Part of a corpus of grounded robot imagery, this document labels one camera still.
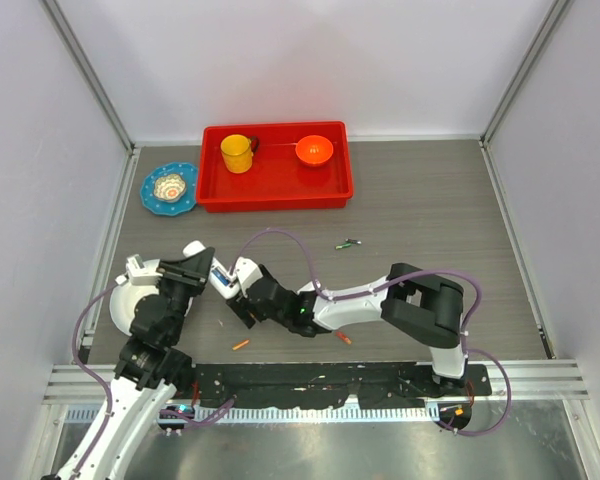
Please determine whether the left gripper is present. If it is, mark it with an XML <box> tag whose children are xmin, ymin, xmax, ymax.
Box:
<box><xmin>154</xmin><ymin>247</ymin><xmax>214</xmax><ymax>342</ymax></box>

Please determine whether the white remote control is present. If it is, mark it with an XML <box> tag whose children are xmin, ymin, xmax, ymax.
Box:
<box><xmin>183</xmin><ymin>240</ymin><xmax>239</xmax><ymax>300</ymax></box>

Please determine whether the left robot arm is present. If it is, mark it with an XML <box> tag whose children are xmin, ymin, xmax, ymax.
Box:
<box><xmin>54</xmin><ymin>244</ymin><xmax>215</xmax><ymax>479</ymax></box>

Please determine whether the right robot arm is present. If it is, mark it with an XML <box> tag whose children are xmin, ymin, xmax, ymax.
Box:
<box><xmin>213</xmin><ymin>259</ymin><xmax>468</xmax><ymax>395</ymax></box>

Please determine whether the orange battery front left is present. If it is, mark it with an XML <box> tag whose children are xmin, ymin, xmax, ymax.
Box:
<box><xmin>232</xmin><ymin>339</ymin><xmax>250</xmax><ymax>351</ymax></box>

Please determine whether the orange battery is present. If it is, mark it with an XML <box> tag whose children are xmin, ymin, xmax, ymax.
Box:
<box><xmin>335</xmin><ymin>331</ymin><xmax>352</xmax><ymax>345</ymax></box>
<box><xmin>232</xmin><ymin>339</ymin><xmax>250</xmax><ymax>351</ymax></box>

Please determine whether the white paper plate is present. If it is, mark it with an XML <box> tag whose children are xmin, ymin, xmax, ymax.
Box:
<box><xmin>109</xmin><ymin>283</ymin><xmax>159</xmax><ymax>336</ymax></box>

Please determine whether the orange battery right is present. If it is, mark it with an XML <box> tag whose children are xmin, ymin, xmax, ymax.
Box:
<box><xmin>335</xmin><ymin>331</ymin><xmax>352</xmax><ymax>345</ymax></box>

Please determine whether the blue dotted plate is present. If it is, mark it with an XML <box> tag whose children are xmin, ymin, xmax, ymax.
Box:
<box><xmin>140</xmin><ymin>162</ymin><xmax>198</xmax><ymax>217</ymax></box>

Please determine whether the small patterned bowl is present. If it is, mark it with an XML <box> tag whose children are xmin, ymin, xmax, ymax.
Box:
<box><xmin>153</xmin><ymin>173</ymin><xmax>187</xmax><ymax>203</ymax></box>

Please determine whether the red plastic tray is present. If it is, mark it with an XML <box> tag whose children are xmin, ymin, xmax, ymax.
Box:
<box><xmin>196</xmin><ymin>121</ymin><xmax>354</xmax><ymax>213</ymax></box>

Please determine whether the yellow mug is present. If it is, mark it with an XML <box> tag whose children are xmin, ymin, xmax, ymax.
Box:
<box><xmin>220</xmin><ymin>134</ymin><xmax>260</xmax><ymax>174</ymax></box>

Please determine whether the orange bowl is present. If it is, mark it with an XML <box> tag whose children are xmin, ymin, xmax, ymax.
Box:
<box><xmin>295</xmin><ymin>135</ymin><xmax>334</xmax><ymax>167</ymax></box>

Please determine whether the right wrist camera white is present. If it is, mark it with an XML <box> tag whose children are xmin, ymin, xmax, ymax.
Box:
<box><xmin>232</xmin><ymin>257</ymin><xmax>263</xmax><ymax>297</ymax></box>

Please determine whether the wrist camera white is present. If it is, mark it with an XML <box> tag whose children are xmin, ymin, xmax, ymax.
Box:
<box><xmin>115</xmin><ymin>255</ymin><xmax>162</xmax><ymax>286</ymax></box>
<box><xmin>232</xmin><ymin>257</ymin><xmax>263</xmax><ymax>297</ymax></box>

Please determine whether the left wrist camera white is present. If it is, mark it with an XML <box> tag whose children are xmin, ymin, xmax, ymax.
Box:
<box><xmin>115</xmin><ymin>255</ymin><xmax>162</xmax><ymax>286</ymax></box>

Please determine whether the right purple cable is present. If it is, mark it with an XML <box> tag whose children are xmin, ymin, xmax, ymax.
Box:
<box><xmin>234</xmin><ymin>228</ymin><xmax>512</xmax><ymax>437</ymax></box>

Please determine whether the purple cable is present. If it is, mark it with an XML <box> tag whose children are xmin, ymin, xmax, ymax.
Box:
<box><xmin>234</xmin><ymin>228</ymin><xmax>512</xmax><ymax>437</ymax></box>
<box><xmin>72</xmin><ymin>284</ymin><xmax>236</xmax><ymax>476</ymax></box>

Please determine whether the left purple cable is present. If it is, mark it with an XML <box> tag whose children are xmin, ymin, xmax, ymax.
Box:
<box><xmin>72</xmin><ymin>284</ymin><xmax>236</xmax><ymax>476</ymax></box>

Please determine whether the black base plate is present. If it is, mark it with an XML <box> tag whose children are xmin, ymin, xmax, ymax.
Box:
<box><xmin>175</xmin><ymin>362</ymin><xmax>492</xmax><ymax>410</ymax></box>

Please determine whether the white slotted cable duct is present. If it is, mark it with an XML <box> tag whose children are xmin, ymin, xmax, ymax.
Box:
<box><xmin>64</xmin><ymin>403</ymin><xmax>440</xmax><ymax>426</ymax></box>

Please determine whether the aluminium frame rail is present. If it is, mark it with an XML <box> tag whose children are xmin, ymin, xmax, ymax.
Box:
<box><xmin>42</xmin><ymin>359</ymin><xmax>589</xmax><ymax>405</ymax></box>

